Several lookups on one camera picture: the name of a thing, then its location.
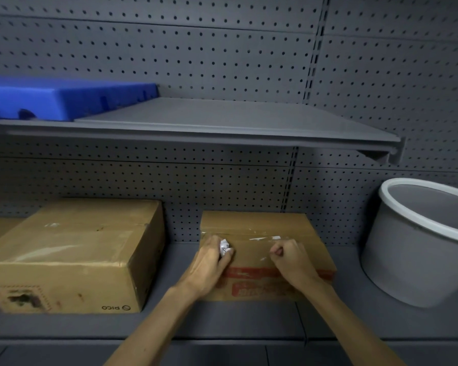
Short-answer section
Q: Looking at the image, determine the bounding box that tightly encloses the person's right hand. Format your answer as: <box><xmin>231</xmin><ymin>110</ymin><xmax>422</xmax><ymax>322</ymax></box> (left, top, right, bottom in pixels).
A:
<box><xmin>269</xmin><ymin>239</ymin><xmax>326</xmax><ymax>291</ymax></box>

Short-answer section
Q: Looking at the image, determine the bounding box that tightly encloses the person's left hand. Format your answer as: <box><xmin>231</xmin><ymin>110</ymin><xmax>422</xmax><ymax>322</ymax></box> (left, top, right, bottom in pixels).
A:
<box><xmin>177</xmin><ymin>236</ymin><xmax>236</xmax><ymax>299</ymax></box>

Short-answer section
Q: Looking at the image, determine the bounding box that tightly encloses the white paper scrap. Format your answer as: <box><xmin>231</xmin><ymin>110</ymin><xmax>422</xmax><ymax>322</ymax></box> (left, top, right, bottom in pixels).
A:
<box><xmin>218</xmin><ymin>238</ymin><xmax>234</xmax><ymax>260</ymax></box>

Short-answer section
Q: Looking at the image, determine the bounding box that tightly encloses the person's left forearm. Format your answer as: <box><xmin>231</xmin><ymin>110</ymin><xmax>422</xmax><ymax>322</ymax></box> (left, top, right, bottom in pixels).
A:
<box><xmin>104</xmin><ymin>284</ymin><xmax>205</xmax><ymax>366</ymax></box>

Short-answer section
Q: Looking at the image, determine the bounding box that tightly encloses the person's right forearm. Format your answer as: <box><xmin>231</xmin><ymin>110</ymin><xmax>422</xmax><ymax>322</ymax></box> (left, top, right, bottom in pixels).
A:
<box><xmin>296</xmin><ymin>277</ymin><xmax>406</xmax><ymax>366</ymax></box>

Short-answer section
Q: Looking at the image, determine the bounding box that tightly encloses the small red-printed cardboard box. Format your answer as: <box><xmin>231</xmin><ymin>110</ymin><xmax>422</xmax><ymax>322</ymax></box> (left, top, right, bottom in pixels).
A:
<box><xmin>199</xmin><ymin>212</ymin><xmax>337</xmax><ymax>304</ymax></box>

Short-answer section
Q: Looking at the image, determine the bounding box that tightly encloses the wide grey metal shelf board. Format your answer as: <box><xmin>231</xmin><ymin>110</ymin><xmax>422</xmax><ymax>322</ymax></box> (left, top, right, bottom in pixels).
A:
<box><xmin>0</xmin><ymin>241</ymin><xmax>458</xmax><ymax>366</ymax></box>

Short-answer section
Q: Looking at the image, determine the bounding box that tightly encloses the grey bucket with white rim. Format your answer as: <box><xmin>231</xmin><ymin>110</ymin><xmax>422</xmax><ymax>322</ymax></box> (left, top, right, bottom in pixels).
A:
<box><xmin>360</xmin><ymin>178</ymin><xmax>458</xmax><ymax>309</ymax></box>

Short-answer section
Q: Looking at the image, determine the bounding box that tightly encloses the large brown cardboard box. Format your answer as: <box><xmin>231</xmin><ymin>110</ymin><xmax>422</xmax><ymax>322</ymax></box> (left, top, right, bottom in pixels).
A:
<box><xmin>0</xmin><ymin>198</ymin><xmax>166</xmax><ymax>314</ymax></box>

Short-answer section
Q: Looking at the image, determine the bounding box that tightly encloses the grey pegboard back panel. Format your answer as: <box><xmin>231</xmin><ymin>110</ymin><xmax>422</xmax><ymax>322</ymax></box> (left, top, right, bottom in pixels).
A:
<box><xmin>0</xmin><ymin>0</ymin><xmax>458</xmax><ymax>248</ymax></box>

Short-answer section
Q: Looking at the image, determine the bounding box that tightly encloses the blue plastic crate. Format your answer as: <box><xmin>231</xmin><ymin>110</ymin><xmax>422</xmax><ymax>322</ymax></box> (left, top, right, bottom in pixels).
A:
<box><xmin>0</xmin><ymin>74</ymin><xmax>159</xmax><ymax>122</ymax></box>

